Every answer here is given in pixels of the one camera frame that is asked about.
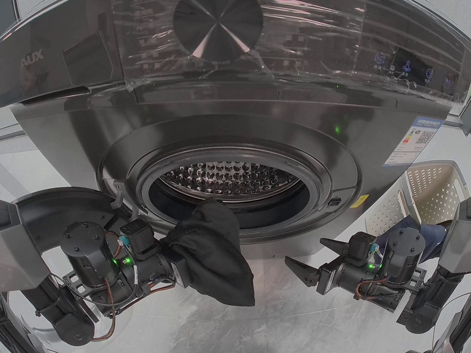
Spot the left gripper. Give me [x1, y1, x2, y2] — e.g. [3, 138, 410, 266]
[148, 252, 193, 290]

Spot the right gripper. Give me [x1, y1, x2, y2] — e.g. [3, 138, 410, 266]
[285, 238, 364, 296]

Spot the black garment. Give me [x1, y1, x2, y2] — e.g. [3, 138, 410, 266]
[161, 196, 256, 307]

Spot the washing machine door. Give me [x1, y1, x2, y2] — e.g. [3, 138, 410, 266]
[0, 186, 127, 353]

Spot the cream laundry basket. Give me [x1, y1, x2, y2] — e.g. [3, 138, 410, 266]
[364, 160, 471, 258]

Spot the grey washing machine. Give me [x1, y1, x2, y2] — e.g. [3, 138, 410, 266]
[0, 0, 471, 260]

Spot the dark blue garment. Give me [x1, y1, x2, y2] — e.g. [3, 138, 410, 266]
[376, 215, 449, 265]

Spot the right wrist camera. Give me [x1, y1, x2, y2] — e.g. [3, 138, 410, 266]
[347, 232, 378, 266]

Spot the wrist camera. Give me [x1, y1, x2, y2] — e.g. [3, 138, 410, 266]
[347, 232, 378, 266]
[119, 219, 161, 261]

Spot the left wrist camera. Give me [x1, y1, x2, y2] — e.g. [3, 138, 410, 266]
[119, 219, 161, 261]

